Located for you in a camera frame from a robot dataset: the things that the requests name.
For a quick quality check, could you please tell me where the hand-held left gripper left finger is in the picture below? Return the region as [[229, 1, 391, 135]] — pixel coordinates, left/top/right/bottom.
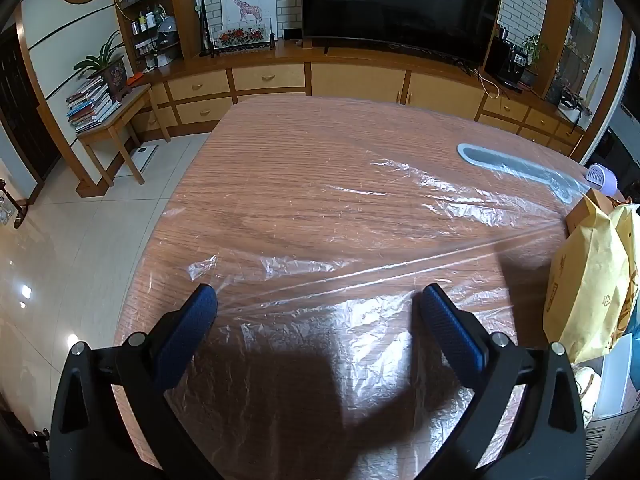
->
[[48, 282, 223, 480]]

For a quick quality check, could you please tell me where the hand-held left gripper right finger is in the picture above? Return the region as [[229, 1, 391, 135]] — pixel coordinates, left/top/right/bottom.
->
[[411, 282, 587, 480]]

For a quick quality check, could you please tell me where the white plastic box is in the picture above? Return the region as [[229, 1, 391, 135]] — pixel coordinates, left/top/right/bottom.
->
[[592, 332, 640, 421]]

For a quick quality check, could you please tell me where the yellow paper bag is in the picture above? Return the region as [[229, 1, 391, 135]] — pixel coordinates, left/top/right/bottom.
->
[[542, 202, 640, 366]]

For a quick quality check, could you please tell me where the crumpled white paper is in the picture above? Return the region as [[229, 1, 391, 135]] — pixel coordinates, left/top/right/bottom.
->
[[572, 364, 603, 413]]

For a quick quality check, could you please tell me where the grey oval tray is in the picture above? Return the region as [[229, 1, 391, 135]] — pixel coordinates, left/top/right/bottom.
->
[[456, 142, 591, 206]]

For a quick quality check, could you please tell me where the white floor scale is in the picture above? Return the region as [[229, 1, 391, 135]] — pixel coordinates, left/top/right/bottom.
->
[[131, 144, 159, 171]]

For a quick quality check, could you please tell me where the cardboard box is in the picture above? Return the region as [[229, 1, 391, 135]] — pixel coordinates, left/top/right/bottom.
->
[[585, 405, 636, 480]]

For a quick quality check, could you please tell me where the wooden side table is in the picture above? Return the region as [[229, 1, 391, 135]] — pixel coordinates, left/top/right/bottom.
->
[[75, 84, 172, 198]]

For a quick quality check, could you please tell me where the stack of books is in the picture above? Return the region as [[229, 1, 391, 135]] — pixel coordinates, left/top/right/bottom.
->
[[65, 76, 122, 133]]

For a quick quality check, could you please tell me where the potted plant in dark pot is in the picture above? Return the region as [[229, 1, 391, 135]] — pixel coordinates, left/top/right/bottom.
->
[[74, 30, 133, 101]]

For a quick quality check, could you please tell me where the dark wooden door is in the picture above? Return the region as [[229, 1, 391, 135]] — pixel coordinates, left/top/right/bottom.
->
[[0, 25, 61, 181]]

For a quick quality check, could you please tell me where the black coffee machine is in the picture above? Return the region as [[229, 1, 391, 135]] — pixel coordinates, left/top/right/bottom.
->
[[497, 42, 530, 86]]

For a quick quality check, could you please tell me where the black speaker box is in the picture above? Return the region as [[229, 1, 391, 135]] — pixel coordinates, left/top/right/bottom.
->
[[484, 35, 506, 78]]

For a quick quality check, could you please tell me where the small green potted plant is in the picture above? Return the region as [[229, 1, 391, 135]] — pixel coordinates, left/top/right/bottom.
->
[[520, 34, 548, 86]]

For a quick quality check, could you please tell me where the grey helmet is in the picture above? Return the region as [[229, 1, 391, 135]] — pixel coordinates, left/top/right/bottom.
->
[[152, 16, 180, 51]]

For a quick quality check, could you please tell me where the framed red flower picture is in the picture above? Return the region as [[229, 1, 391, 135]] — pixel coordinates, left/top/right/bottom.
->
[[200, 7, 277, 57]]

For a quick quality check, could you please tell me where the giraffe picture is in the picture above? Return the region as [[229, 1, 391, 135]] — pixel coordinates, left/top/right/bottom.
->
[[220, 0, 277, 28]]

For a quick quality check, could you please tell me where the black flat television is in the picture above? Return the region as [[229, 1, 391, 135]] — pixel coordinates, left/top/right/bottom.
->
[[300, 0, 505, 61]]

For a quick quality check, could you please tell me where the white cable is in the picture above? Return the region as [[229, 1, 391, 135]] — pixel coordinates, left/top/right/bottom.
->
[[470, 67, 501, 98]]

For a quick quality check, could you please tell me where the white bag with black strap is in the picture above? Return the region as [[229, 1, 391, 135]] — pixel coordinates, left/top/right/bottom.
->
[[557, 87, 591, 123]]

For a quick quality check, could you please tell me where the wooden wall cabinet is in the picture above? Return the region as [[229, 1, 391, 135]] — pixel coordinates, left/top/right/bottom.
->
[[112, 0, 631, 161]]

